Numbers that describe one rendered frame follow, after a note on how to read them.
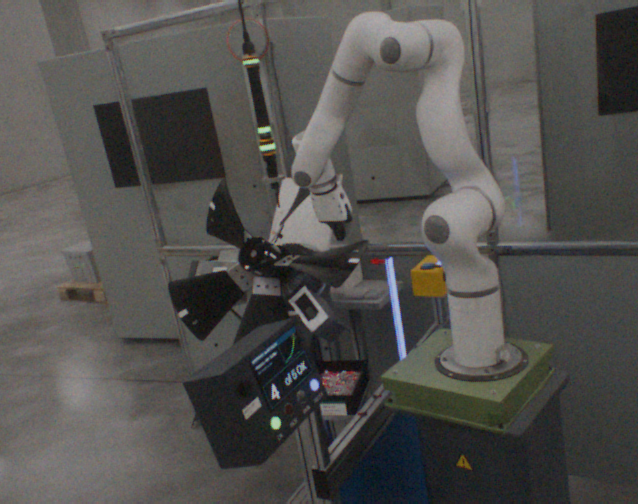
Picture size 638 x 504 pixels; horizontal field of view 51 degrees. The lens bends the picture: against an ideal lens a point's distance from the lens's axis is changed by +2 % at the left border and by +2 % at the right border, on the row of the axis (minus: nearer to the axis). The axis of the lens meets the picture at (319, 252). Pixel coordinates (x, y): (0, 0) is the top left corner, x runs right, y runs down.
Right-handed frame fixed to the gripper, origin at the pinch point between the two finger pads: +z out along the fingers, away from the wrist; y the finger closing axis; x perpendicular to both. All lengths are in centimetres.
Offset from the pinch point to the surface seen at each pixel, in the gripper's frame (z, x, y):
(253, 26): -43, -78, 60
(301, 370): -6, 59, -20
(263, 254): 6.2, 2.5, 28.5
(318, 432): 16, 57, -15
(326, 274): 9.9, 7.1, 4.5
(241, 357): -19, 69, -17
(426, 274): 28.8, -18.2, -14.0
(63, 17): -14, -392, 515
